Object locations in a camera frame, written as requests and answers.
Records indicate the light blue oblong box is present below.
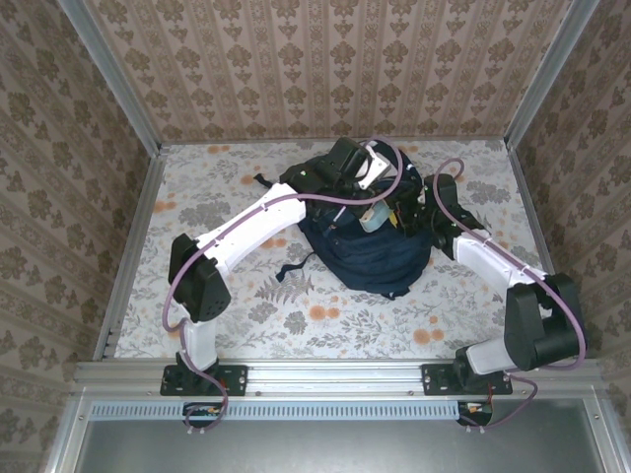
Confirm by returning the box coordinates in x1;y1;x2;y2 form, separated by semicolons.
358;201;395;234

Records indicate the navy blue backpack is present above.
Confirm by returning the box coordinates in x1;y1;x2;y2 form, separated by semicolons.
253;147;435;301

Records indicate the floral patterned table cover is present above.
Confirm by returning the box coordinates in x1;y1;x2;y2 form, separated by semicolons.
113;139;573;361

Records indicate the grey sheet metal tray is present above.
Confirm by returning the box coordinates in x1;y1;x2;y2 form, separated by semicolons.
46;393;631;473

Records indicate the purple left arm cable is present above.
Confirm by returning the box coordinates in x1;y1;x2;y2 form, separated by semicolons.
164;136;405;438

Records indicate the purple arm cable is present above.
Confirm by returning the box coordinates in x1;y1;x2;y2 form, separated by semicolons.
433;158;589;435
164;136;405;438

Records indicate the aluminium side rail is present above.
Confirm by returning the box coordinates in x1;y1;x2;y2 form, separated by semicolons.
92;146;170;361
506;142;584;360

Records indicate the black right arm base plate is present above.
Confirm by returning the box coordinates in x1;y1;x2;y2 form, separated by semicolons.
421;363;514;397

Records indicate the aluminium mounting rail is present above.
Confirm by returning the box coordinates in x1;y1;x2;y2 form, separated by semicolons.
73;358;601;396

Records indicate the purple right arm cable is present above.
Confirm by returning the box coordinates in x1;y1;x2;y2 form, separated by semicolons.
433;158;589;435

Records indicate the aluminium frame post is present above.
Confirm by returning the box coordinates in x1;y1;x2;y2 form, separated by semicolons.
503;0;601;149
57;0;164;155

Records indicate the black connector box with wires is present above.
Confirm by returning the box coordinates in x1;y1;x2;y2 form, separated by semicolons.
182;401;224;428
457;401;494;426

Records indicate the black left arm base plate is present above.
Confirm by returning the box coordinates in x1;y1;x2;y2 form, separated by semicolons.
160;364;248;397

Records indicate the slotted pale cable duct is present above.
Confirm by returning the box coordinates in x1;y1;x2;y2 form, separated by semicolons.
90;399;463;422

